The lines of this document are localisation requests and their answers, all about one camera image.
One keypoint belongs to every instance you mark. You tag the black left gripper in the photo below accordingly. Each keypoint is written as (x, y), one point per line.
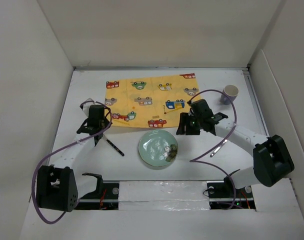
(106, 123)

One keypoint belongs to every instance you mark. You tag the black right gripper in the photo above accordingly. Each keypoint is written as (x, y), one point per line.
(184, 119)

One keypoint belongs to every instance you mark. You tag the light green floral plate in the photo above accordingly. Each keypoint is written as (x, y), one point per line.
(158, 148)

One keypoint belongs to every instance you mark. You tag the black handled fork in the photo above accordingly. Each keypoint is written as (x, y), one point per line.
(115, 147)

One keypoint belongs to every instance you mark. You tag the yellow cartoon print cloth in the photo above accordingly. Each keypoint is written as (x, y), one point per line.
(150, 102)

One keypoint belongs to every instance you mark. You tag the silver spoon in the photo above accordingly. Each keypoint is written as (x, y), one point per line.
(218, 148)

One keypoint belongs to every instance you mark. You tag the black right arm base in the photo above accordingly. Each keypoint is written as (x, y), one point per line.
(221, 196)

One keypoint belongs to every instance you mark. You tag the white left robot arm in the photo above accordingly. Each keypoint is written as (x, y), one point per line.
(57, 185)

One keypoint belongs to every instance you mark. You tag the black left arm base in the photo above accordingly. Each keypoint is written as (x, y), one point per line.
(104, 198)

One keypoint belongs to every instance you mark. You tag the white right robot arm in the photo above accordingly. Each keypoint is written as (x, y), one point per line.
(271, 157)

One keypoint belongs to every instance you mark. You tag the white lavender cup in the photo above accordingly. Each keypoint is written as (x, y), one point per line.
(230, 93)

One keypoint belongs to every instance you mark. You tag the aluminium table edge rail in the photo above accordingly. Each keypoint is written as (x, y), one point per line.
(255, 102)

